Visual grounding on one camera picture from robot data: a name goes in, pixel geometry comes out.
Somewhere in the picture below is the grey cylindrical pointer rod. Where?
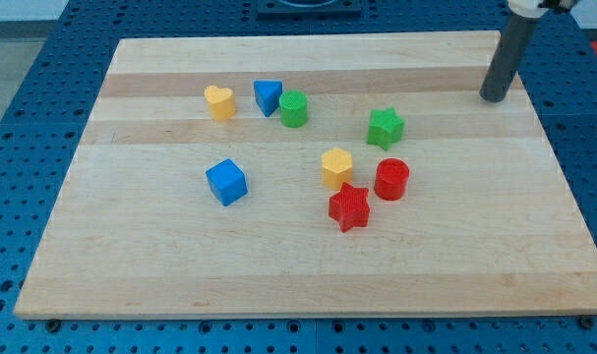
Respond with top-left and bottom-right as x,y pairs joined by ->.
479,13 -> 540,103

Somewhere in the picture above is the blue triangle block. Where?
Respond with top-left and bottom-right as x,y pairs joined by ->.
253,81 -> 283,117

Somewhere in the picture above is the red star block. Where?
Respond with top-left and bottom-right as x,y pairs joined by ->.
328,182 -> 371,232

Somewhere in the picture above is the green cylinder block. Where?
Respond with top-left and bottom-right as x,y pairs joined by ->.
279,90 -> 308,128

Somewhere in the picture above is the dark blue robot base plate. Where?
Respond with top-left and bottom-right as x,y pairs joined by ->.
256,0 -> 362,19

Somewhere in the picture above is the blue cube block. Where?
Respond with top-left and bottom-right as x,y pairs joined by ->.
206,158 -> 248,207

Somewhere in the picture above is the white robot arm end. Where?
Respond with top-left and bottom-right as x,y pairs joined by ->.
507,0 -> 580,19

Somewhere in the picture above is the red cylinder block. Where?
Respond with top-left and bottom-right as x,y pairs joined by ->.
374,158 -> 410,201

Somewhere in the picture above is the yellow heart block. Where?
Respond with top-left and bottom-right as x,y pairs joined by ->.
204,86 -> 236,121

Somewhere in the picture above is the yellow hexagon block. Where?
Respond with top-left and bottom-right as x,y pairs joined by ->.
322,147 -> 353,191

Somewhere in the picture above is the green star block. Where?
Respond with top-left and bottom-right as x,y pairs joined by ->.
367,107 -> 405,150

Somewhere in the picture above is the light wooden board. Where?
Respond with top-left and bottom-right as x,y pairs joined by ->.
15,30 -> 597,320

